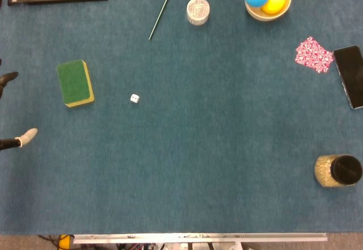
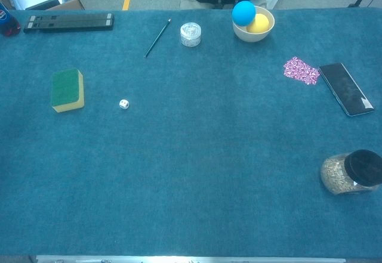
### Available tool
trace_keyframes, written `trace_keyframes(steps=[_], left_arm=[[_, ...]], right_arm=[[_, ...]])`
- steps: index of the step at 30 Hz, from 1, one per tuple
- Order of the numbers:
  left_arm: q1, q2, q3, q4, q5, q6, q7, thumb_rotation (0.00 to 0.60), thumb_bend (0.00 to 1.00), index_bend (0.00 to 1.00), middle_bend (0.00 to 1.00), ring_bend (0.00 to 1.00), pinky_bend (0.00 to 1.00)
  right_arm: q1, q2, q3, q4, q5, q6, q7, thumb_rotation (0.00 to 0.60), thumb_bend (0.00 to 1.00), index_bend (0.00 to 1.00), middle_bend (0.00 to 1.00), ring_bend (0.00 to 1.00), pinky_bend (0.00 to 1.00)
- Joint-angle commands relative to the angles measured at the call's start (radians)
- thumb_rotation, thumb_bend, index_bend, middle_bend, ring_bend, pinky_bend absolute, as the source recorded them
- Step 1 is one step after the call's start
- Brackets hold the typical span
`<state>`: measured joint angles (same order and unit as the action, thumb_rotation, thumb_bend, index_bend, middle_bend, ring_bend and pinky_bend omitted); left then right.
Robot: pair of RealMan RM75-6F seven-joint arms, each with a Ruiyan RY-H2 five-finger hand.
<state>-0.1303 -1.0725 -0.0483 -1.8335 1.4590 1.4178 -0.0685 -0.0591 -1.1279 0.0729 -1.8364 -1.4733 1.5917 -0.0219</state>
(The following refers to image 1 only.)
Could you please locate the yellow ball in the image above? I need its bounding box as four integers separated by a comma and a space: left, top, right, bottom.
261, 0, 286, 15

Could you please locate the beige bowl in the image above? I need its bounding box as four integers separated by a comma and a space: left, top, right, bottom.
244, 0, 292, 22

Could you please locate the yellow round object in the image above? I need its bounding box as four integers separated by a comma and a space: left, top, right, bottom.
58, 234, 75, 250

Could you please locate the grain jar with black lid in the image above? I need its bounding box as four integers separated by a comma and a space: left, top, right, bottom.
314, 154, 363, 188

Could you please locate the black smartphone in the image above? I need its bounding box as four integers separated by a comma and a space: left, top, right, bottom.
332, 45, 363, 110

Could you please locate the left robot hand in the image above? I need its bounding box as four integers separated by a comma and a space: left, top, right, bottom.
0, 58, 39, 152

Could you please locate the aluminium table edge rail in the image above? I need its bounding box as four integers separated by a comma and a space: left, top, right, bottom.
73, 232, 328, 244

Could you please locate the clear round clip box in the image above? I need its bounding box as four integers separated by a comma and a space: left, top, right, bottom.
186, 0, 211, 26

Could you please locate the green yellow sponge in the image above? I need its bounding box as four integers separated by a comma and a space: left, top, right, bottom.
56, 59, 95, 109

